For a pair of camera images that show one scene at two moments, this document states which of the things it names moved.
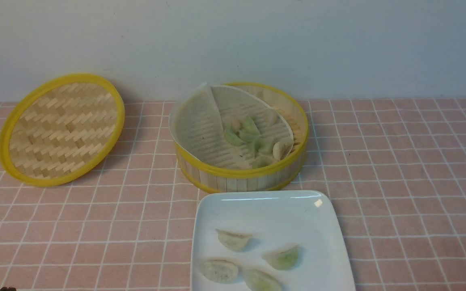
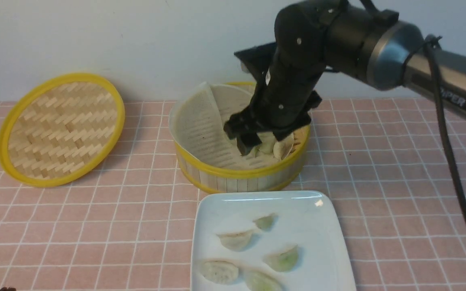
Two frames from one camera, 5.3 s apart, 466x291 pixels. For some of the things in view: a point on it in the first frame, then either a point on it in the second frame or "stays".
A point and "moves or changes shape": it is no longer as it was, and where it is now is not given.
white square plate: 274,218 stays
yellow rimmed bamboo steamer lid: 60,129 stays
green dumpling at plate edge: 258,279 stays
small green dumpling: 249,127 moves or changes shape
